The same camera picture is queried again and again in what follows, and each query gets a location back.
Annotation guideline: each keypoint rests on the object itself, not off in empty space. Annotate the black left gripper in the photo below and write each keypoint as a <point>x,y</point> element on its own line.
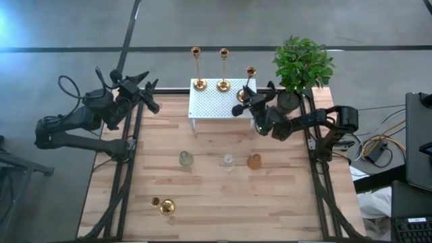
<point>135,92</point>

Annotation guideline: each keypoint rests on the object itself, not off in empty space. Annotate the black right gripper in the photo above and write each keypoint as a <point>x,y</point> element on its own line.
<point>263,116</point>

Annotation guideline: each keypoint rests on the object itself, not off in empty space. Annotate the tall gold candlestick holder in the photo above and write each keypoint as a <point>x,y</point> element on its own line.
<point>223,86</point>
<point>200,84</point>
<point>250,71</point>

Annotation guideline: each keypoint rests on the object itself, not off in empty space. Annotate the amber ribbed glass candle holder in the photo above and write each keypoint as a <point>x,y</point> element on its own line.
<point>254,162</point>

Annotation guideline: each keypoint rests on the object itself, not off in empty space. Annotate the clear ribbed glass candle holder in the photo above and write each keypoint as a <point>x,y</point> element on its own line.
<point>228,162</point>

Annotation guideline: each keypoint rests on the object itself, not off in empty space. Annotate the green ribbed glass candle holder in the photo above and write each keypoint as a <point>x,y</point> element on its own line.
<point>186,159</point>

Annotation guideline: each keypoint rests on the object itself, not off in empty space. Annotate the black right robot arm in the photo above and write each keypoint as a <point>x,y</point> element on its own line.
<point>347,118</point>

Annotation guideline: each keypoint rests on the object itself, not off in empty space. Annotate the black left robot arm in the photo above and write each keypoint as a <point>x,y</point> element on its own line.
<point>84,143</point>

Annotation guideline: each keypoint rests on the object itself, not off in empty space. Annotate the white perforated metal shelf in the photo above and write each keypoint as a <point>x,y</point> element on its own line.
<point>216,104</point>

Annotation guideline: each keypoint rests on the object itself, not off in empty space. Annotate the green plant in black pot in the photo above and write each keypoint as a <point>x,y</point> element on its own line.
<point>303,67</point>

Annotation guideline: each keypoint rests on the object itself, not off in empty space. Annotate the short gold candlestick holder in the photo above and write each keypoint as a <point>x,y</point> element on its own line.
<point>167,207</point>

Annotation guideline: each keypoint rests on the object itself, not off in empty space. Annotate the white paper sheet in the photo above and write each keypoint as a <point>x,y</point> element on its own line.
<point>357,173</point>

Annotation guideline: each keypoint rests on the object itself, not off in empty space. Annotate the black power adapter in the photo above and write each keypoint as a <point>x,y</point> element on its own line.
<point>377,153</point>

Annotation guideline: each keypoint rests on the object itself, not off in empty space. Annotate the black metal stand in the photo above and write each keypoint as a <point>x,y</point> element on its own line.
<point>20,163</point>

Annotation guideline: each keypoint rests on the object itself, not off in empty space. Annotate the white crumpled cloth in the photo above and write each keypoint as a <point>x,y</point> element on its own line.
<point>374,202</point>

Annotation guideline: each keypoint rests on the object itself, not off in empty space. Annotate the dark grey laptop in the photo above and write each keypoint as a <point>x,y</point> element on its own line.
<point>413,135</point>

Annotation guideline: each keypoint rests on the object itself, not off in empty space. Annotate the black round object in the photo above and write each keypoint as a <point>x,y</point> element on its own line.
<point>427,100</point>

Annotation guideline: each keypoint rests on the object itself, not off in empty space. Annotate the black device with blue screen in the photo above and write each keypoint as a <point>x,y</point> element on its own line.
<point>427,149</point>

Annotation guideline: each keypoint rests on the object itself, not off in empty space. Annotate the dark grey box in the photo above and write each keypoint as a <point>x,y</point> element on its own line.
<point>408,202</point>

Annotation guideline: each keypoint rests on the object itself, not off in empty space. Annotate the black keyboard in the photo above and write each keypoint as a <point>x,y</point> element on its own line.
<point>411,231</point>

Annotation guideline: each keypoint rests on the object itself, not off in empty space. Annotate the black metal table frame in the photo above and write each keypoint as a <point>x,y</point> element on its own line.
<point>168,91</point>

